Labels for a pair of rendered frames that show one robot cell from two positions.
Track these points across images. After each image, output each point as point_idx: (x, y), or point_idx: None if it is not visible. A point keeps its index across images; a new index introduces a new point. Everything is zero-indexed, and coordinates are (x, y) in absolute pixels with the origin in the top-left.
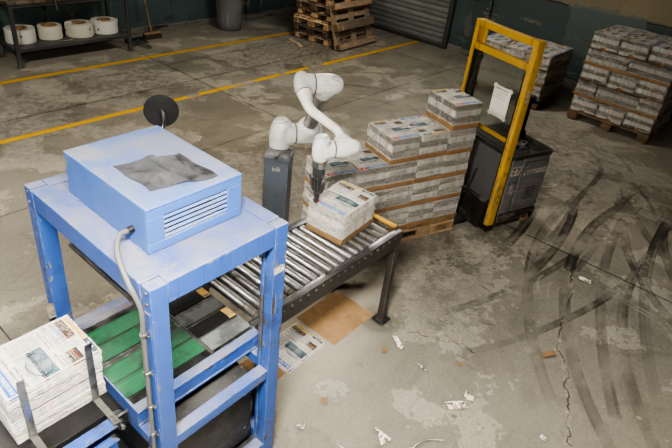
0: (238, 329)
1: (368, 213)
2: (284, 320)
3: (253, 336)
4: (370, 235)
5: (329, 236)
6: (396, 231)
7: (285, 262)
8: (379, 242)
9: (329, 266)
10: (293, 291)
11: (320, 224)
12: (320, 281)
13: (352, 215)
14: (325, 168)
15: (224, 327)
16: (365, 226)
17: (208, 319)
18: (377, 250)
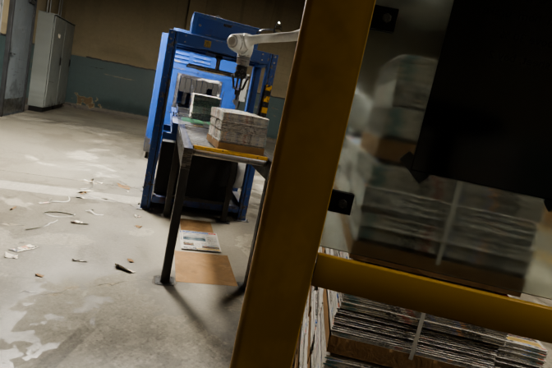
0: (182, 122)
1: (218, 129)
2: (177, 138)
3: (172, 121)
4: (201, 144)
5: None
6: (188, 146)
7: (165, 54)
8: (186, 141)
9: (190, 134)
10: (186, 128)
11: None
12: (181, 130)
13: (213, 112)
14: (236, 62)
15: (189, 123)
16: (214, 144)
17: (200, 125)
18: (181, 143)
